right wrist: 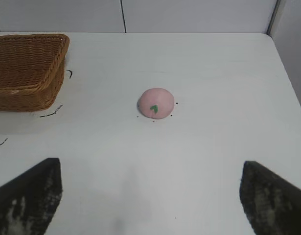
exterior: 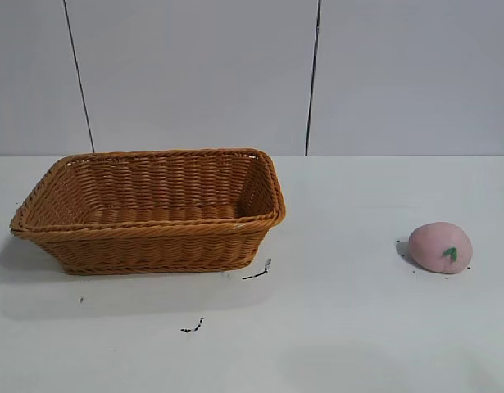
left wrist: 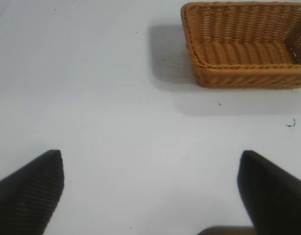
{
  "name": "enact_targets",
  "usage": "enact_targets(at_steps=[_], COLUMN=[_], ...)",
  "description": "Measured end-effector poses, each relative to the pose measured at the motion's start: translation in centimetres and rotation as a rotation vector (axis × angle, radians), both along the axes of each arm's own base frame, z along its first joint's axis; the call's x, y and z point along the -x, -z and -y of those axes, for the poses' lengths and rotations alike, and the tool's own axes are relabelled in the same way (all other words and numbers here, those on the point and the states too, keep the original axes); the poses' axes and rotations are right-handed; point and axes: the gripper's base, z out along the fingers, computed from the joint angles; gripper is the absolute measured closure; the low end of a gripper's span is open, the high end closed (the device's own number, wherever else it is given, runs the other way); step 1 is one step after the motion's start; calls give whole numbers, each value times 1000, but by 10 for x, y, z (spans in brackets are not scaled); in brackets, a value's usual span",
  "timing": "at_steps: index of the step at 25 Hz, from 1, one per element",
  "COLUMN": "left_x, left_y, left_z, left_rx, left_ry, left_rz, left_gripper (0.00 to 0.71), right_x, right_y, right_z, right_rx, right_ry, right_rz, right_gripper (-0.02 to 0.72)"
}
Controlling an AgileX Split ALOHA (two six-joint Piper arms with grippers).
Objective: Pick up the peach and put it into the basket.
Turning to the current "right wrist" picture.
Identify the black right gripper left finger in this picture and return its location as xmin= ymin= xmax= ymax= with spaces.
xmin=0 ymin=158 xmax=63 ymax=235

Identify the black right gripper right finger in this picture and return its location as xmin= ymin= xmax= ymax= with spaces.
xmin=239 ymin=160 xmax=301 ymax=235

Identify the pink peach with green leaf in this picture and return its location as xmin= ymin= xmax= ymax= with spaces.
xmin=137 ymin=87 xmax=175 ymax=119

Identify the brown woven wicker basket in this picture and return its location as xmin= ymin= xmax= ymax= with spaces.
xmin=0 ymin=33 xmax=70 ymax=113

